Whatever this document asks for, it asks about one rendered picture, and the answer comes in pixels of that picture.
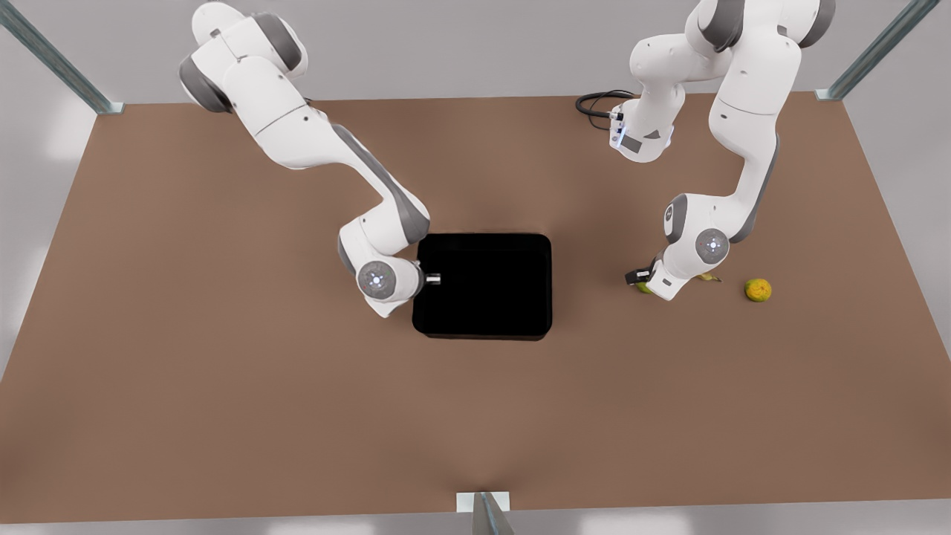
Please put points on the yellow-green apple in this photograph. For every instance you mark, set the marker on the yellow-green apple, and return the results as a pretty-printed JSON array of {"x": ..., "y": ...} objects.
[{"x": 758, "y": 290}]

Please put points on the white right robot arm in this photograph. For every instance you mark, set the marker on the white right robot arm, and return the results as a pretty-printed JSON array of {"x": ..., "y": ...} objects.
[{"x": 297, "y": 134}]

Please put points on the black storage box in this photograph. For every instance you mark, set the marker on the black storage box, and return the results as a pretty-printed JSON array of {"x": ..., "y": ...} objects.
[{"x": 490, "y": 290}]

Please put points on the yellow-green banana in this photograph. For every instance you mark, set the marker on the yellow-green banana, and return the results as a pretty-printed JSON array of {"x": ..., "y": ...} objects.
[{"x": 709, "y": 277}]

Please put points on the silver frame post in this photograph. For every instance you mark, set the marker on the silver frame post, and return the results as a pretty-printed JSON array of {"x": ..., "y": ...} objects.
[
  {"x": 56, "y": 63},
  {"x": 487, "y": 513},
  {"x": 877, "y": 48}
]

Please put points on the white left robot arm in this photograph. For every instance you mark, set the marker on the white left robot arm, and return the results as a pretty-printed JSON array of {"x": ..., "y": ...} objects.
[{"x": 750, "y": 96}]

